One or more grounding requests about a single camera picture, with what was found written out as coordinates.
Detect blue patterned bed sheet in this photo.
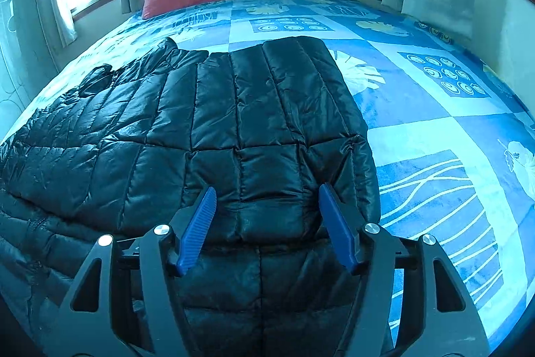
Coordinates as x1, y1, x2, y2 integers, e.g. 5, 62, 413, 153
2, 0, 534, 348

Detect white sliding wardrobe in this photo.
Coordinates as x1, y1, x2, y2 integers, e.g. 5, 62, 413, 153
1, 0, 57, 136

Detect black quilted puffer jacket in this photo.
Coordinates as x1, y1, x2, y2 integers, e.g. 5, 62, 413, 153
1, 37, 380, 356

